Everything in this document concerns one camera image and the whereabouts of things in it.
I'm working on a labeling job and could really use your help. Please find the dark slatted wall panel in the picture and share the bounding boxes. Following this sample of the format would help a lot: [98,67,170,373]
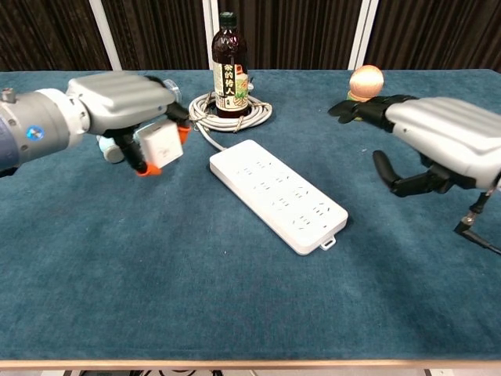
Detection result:
[365,0,501,71]
[100,0,209,72]
[218,0,366,71]
[0,0,111,73]

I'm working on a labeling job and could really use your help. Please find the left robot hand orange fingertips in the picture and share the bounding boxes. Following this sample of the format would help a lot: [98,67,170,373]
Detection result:
[65,71,193,178]

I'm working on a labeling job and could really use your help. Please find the dark tea bottle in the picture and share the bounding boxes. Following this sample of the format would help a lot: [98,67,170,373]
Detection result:
[211,11,250,118]

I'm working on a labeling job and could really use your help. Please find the coiled white power cable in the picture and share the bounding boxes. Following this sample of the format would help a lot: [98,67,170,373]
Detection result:
[188,92,273,152]

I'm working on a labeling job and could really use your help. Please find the white cube plug adapter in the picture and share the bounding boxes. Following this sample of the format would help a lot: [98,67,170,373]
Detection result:
[135,119,185,170]

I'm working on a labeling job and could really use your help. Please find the orange ball on green jar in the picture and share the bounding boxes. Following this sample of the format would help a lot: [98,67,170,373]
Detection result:
[346,64,385,105]

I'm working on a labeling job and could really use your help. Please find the teal table cloth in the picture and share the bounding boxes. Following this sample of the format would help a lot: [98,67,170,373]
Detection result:
[0,69,501,361]

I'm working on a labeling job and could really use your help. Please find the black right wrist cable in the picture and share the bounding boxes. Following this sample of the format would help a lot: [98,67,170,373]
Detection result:
[453,187,501,255]

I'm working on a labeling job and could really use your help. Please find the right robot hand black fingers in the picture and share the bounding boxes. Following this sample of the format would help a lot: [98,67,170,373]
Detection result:
[327,95,501,198]

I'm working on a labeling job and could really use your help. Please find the white frame post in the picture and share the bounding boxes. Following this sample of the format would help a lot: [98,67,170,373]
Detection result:
[347,0,380,71]
[88,0,121,72]
[202,0,221,72]

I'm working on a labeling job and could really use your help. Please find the white power strip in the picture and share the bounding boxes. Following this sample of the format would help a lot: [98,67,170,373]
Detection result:
[209,139,349,256]

